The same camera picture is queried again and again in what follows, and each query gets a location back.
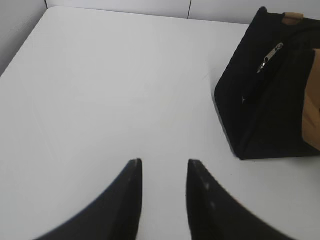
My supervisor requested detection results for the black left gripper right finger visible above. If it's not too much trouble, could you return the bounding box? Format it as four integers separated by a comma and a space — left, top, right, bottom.
186, 159, 285, 240

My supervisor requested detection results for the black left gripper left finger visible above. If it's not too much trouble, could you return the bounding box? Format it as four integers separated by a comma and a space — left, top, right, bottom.
41, 158, 143, 240

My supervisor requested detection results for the black canvas tote bag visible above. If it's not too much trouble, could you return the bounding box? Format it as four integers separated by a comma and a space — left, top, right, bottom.
214, 7, 320, 160

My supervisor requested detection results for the silver metal zipper pull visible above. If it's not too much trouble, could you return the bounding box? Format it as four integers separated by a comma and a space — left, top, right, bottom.
257, 42, 284, 74

